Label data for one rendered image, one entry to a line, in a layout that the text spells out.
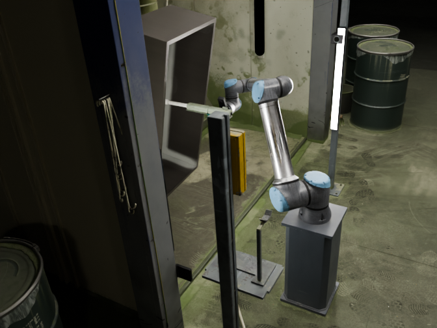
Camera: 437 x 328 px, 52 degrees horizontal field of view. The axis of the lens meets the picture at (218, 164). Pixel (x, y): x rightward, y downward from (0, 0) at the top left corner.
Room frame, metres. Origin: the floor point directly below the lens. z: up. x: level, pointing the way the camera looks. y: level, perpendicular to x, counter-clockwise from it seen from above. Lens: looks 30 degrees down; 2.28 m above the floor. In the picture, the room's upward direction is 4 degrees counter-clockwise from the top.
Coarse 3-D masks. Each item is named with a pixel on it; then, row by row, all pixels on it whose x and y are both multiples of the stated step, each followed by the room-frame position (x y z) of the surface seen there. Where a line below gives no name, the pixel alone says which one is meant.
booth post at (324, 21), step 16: (320, 0) 4.26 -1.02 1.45; (336, 0) 4.29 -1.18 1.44; (320, 16) 4.25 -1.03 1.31; (336, 16) 4.33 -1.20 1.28; (320, 32) 4.25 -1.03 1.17; (320, 48) 4.24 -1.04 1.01; (320, 64) 4.24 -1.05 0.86; (320, 80) 4.23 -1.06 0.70; (320, 96) 4.23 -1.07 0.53; (320, 112) 4.22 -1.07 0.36; (320, 128) 4.22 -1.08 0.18
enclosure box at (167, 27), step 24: (144, 24) 2.70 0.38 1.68; (168, 24) 2.75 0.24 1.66; (192, 24) 2.81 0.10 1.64; (168, 48) 2.49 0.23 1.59; (192, 48) 3.09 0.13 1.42; (168, 72) 3.19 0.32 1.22; (192, 72) 3.09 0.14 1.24; (168, 96) 3.20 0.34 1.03; (192, 96) 3.10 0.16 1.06; (168, 120) 3.21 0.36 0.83; (192, 120) 3.11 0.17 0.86; (168, 144) 3.23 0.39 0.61; (192, 144) 3.12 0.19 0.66; (168, 168) 3.06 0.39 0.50; (192, 168) 3.08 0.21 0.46; (168, 192) 2.76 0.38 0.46
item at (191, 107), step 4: (168, 100) 2.77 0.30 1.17; (172, 104) 2.74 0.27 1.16; (176, 104) 2.73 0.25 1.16; (180, 104) 2.72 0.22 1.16; (184, 104) 2.70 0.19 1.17; (188, 104) 2.68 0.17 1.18; (192, 104) 2.67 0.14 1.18; (196, 104) 2.67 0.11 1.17; (200, 104) 2.67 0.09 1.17; (188, 108) 2.67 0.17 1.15; (192, 108) 2.66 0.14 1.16; (196, 108) 2.64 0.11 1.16; (200, 108) 2.63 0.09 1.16; (204, 108) 2.62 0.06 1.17; (208, 108) 2.61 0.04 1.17; (212, 108) 2.60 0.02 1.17; (216, 108) 2.60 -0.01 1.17; (220, 108) 2.60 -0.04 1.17; (224, 108) 2.57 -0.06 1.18; (196, 112) 2.65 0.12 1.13; (200, 112) 2.64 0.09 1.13; (204, 112) 2.62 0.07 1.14; (208, 112) 2.60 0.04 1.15; (212, 112) 2.59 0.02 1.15; (228, 112) 2.54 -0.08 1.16
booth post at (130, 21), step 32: (96, 0) 1.76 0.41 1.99; (128, 0) 1.83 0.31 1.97; (96, 32) 1.77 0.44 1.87; (128, 32) 1.80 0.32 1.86; (96, 64) 1.79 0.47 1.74; (128, 64) 1.78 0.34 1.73; (96, 96) 1.81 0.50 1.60; (128, 96) 1.75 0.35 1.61; (128, 128) 1.73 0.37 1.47; (128, 160) 1.75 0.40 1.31; (160, 160) 1.88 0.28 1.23; (128, 192) 1.77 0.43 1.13; (160, 192) 1.85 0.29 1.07; (128, 224) 1.79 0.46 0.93; (160, 224) 1.82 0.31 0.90; (128, 256) 1.81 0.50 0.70; (160, 256) 1.78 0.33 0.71; (160, 288) 1.75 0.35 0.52; (160, 320) 1.74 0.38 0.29
